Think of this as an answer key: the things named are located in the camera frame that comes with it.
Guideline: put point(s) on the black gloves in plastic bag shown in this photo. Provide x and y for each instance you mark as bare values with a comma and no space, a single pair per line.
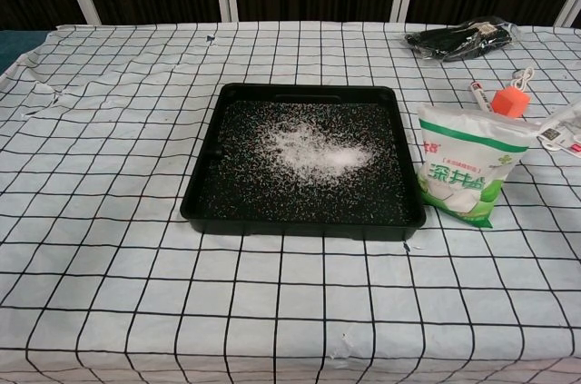
454,41

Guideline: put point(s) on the white salt pile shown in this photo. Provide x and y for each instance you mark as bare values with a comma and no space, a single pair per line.
318,152

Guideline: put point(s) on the clear plastic parts packet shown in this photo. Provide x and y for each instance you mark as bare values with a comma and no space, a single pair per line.
563,130

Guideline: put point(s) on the white green salt bag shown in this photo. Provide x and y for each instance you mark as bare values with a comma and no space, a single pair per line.
458,161

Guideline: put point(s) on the orange cube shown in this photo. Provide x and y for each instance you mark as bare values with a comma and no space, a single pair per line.
508,105

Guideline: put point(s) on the white black checkered tablecloth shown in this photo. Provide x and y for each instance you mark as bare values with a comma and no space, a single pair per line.
113,266

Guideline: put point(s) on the black square plastic tray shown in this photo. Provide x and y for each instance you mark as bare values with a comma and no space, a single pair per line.
236,202

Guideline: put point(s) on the red white marker pen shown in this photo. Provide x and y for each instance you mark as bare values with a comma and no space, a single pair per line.
480,94

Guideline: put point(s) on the teal padded table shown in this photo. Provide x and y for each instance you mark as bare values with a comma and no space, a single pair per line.
18,46

